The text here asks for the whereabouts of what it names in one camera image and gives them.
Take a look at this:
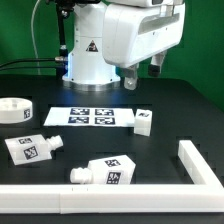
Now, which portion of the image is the black cable lower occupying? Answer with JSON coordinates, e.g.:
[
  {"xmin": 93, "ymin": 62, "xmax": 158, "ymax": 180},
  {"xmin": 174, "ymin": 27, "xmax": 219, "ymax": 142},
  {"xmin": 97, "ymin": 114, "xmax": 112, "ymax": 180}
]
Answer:
[{"xmin": 0, "ymin": 64, "xmax": 69, "ymax": 73}]

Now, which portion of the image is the white L-shaped fence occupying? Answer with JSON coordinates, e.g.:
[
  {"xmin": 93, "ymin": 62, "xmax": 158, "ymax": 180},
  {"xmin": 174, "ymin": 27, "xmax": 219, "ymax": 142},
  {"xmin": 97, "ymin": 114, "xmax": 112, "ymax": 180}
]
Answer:
[{"xmin": 0, "ymin": 140, "xmax": 224, "ymax": 214}]

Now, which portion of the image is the white marker sheet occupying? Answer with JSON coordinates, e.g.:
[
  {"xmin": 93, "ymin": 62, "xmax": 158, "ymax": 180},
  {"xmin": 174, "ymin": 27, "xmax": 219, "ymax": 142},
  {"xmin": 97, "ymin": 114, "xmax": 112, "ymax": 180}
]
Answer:
[{"xmin": 44, "ymin": 107, "xmax": 134, "ymax": 127}]

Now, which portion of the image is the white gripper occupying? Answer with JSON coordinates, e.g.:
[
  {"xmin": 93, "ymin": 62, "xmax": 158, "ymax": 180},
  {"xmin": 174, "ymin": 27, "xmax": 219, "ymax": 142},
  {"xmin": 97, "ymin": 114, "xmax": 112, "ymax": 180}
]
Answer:
[{"xmin": 102, "ymin": 2, "xmax": 185, "ymax": 90}]

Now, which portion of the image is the white thin cable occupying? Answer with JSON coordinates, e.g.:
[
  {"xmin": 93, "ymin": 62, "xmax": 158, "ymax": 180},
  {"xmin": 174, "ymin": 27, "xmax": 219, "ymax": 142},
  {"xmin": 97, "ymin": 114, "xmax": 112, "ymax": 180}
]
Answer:
[{"xmin": 30, "ymin": 0, "xmax": 44, "ymax": 76}]

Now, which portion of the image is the black cable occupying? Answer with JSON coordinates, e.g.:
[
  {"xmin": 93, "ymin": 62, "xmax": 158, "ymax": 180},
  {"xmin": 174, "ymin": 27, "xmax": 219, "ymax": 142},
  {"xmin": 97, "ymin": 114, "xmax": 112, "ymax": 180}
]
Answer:
[
  {"xmin": 0, "ymin": 57, "xmax": 69, "ymax": 69},
  {"xmin": 0, "ymin": 64, "xmax": 69, "ymax": 73}
]

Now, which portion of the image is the black cable upper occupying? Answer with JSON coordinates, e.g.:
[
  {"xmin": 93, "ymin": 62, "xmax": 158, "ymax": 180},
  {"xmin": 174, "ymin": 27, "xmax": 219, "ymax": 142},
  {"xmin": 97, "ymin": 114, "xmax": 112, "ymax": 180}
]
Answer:
[{"xmin": 0, "ymin": 57, "xmax": 69, "ymax": 69}]

